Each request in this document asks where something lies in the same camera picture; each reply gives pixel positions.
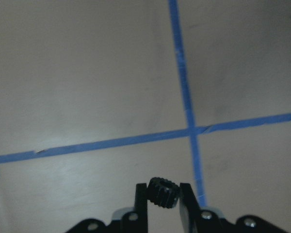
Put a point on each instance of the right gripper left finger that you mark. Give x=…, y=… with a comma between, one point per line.
x=140, y=208

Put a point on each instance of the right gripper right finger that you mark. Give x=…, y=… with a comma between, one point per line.
x=189, y=208

